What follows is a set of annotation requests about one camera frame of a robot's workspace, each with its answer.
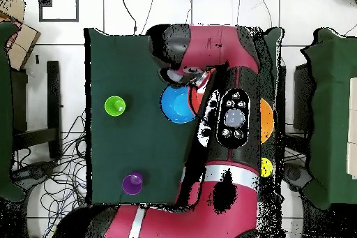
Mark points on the cardboard box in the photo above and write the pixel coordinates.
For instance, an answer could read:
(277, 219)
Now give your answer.
(21, 45)

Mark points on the black equipment cabinet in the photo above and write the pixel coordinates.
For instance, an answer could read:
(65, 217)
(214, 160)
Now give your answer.
(302, 101)

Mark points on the yellow cup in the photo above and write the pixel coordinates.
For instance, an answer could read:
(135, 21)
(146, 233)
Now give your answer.
(266, 168)

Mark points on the ridged green cup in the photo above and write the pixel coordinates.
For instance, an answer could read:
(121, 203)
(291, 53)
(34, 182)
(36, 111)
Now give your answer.
(112, 105)

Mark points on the black square floor frame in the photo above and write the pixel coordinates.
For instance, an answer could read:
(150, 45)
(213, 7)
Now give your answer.
(58, 20)

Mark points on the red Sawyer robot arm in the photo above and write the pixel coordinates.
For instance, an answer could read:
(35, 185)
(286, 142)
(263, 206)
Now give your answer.
(209, 42)

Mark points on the dark green tablecloth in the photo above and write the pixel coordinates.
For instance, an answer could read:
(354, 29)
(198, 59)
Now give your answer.
(125, 67)

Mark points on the green cloth side table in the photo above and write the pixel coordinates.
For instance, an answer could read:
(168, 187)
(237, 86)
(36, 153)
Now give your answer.
(4, 109)
(332, 109)

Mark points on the white boxes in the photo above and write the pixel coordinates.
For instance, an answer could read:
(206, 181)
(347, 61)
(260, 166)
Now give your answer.
(353, 126)

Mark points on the purple cup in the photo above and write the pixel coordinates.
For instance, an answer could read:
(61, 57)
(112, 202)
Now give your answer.
(130, 186)

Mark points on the large blue bowl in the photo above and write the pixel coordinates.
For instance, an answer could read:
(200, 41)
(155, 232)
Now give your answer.
(173, 106)

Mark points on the black stand frame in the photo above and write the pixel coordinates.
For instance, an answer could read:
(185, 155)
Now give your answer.
(282, 109)
(53, 95)

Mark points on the large yellow-orange bowl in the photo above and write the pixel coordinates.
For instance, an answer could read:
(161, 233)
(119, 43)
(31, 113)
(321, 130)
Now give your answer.
(266, 120)

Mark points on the grey black stand base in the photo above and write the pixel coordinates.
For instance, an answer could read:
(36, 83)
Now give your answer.
(36, 171)
(295, 175)

